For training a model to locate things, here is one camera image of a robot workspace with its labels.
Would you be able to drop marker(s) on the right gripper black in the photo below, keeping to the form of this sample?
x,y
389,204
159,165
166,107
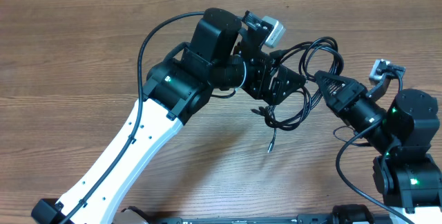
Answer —
x,y
344,97

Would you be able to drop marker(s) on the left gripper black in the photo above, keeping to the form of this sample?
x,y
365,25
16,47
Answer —
x,y
274,93

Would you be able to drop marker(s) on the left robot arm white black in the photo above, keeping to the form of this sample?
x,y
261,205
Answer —
x,y
226,51

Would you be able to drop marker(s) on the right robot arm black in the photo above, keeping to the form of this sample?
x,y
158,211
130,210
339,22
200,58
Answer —
x,y
405,174

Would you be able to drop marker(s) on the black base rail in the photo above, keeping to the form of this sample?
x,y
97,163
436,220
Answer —
x,y
358,214

